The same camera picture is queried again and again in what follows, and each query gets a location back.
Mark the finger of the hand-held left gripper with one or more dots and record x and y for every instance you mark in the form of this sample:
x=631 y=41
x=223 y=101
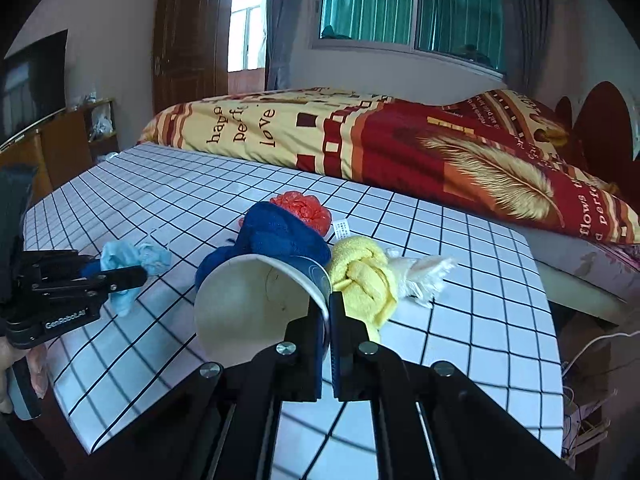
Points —
x=60 y=260
x=120 y=277

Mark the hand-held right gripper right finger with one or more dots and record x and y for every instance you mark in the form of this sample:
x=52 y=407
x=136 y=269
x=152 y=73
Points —
x=340 y=355

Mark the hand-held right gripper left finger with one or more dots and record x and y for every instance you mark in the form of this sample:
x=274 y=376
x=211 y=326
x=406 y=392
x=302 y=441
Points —
x=315 y=355

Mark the light blue face mask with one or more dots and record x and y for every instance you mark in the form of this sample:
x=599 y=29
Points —
x=120 y=255

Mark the yellow cloth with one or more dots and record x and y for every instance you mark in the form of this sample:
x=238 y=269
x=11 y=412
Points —
x=365 y=275

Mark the blue white paper cup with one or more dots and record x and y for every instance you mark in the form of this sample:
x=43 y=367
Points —
x=240 y=305

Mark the blue cloth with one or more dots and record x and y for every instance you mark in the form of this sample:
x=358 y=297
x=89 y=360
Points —
x=280 y=240

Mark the red plastic bag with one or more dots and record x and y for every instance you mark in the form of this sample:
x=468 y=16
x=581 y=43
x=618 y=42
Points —
x=305 y=210

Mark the person's left hand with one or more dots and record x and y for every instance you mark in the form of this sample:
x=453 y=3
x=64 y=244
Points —
x=39 y=370

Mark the white black checkered tablecloth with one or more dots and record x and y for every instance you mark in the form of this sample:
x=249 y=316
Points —
x=450 y=360

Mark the wooden television cabinet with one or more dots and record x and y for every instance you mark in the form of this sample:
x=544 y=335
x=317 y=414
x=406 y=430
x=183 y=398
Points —
x=65 y=145

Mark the white paper label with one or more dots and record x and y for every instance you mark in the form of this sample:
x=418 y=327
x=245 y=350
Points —
x=343 y=230

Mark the black flat television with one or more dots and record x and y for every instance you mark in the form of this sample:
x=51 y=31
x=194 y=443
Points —
x=35 y=85

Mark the red yellow printed blanket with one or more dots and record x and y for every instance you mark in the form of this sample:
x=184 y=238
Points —
x=400 y=150

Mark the brown wooden door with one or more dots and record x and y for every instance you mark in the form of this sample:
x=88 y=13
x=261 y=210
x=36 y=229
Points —
x=185 y=50

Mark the bed with floral mattress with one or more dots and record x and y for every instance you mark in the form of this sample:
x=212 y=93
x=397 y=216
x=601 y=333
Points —
x=590 y=265

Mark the small bright window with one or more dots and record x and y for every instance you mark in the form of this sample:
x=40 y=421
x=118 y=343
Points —
x=247 y=35

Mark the grey curtain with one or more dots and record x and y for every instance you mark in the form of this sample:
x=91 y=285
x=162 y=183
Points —
x=525 y=25
x=290 y=25

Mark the red heart-shaped headboard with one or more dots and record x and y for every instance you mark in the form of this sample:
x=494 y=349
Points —
x=600 y=125

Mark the large sliding window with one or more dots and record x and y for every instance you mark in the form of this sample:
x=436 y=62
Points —
x=370 y=5

